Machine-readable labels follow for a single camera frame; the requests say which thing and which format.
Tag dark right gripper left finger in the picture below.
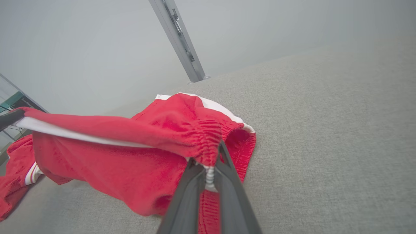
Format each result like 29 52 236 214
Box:
157 158 208 234

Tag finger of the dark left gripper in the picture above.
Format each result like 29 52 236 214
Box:
0 109 25 131

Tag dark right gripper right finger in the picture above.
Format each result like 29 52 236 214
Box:
213 140 262 234

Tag red basketball jersey white trim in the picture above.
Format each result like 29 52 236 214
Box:
0 135 44 221

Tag red shorts with white stripe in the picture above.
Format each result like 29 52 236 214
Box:
15 93 257 234

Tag glass partition with teal edge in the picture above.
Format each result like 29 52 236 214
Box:
0 73 49 156

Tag grey fabric sofa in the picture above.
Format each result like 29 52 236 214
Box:
0 36 416 234

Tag grey metal partition post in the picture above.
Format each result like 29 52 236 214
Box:
149 0 210 83

